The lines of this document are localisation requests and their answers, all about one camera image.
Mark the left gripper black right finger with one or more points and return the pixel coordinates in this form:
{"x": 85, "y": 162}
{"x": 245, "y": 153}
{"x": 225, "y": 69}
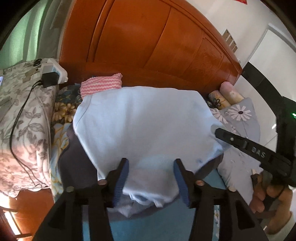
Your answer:
{"x": 237, "y": 222}

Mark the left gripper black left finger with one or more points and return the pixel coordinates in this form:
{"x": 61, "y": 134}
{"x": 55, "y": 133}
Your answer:
{"x": 64, "y": 219}

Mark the light blue shirt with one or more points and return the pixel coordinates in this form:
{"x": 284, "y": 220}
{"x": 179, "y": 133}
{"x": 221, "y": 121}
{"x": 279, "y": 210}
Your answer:
{"x": 151, "y": 127}

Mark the person's right hand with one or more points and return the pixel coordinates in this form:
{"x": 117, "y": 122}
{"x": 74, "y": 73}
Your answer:
{"x": 278, "y": 199}

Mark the grey floral duvet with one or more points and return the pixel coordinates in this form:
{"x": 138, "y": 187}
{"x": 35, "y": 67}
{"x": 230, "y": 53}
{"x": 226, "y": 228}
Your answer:
{"x": 237, "y": 169}

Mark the teal floral bedspread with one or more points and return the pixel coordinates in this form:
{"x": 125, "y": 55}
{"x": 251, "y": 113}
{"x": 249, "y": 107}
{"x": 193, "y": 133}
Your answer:
{"x": 171, "y": 223}

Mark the pink cylindrical pillow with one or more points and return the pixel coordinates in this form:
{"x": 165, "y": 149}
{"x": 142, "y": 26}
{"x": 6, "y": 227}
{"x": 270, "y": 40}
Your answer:
{"x": 230, "y": 93}

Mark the yellow floral cylindrical pillow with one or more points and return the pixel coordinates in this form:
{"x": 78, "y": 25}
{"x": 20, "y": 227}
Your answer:
{"x": 218, "y": 100}

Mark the white sliding wardrobe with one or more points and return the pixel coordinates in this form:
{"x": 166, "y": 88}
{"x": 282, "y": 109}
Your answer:
{"x": 274, "y": 57}

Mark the pink white striped cloth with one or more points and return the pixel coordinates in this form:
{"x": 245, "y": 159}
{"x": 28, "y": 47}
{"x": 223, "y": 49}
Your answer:
{"x": 99, "y": 84}

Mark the black power adapter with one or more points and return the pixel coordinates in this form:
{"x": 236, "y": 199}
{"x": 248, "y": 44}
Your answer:
{"x": 49, "y": 79}

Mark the white power strip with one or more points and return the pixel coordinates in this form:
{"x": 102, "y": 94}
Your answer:
{"x": 53, "y": 66}

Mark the orange wooden headboard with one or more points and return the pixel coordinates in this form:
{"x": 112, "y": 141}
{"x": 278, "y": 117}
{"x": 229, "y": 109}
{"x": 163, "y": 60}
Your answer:
{"x": 151, "y": 43}

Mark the wall picture frames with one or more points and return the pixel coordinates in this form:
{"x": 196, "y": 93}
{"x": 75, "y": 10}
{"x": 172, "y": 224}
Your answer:
{"x": 229, "y": 40}

